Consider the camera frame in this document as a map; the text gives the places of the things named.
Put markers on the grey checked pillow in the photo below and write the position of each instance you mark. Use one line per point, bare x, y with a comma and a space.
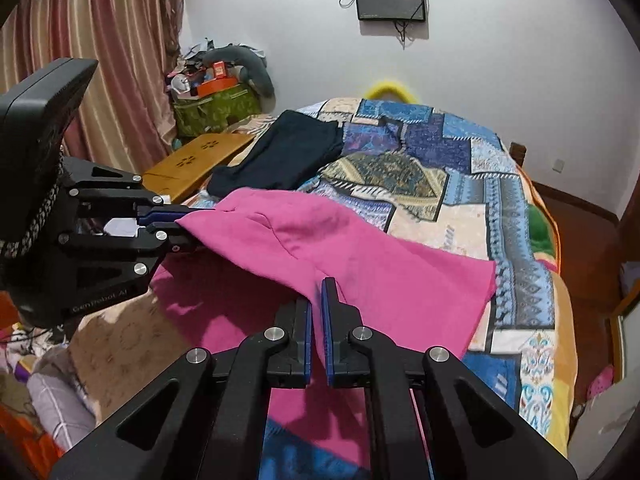
60, 405

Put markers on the yellow curved headboard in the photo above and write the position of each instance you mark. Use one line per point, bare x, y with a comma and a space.
387, 87

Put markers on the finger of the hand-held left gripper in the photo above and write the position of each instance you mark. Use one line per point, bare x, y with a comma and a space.
172, 245
160, 216

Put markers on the green patterned bag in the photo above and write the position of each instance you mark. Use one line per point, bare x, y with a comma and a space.
210, 116

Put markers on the small red box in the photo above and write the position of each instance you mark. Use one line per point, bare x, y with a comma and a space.
219, 69

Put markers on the patchwork printed blanket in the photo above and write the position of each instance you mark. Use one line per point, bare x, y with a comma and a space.
450, 165

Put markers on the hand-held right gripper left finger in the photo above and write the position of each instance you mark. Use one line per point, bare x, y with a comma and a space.
307, 347

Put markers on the black pants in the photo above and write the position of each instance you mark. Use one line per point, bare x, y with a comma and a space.
285, 155

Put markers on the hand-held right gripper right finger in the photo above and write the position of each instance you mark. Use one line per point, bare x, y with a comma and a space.
326, 332

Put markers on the pink striped curtain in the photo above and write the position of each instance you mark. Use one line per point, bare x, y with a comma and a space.
110, 40

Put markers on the wooden lap desk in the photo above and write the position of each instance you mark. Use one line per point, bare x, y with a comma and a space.
195, 162

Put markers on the pink slipper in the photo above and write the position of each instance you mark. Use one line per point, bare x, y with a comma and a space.
600, 382

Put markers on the white board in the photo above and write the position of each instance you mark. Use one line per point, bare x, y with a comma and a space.
605, 430

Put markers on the beige patterned blanket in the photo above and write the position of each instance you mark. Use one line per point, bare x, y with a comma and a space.
130, 342

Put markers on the white wall outlet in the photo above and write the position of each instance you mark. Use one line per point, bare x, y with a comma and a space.
559, 164

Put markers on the grey plush toy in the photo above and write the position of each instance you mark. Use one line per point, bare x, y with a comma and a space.
256, 74

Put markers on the orange box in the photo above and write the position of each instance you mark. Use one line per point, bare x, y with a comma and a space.
216, 87

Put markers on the pink pants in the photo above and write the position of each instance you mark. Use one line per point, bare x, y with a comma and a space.
360, 255

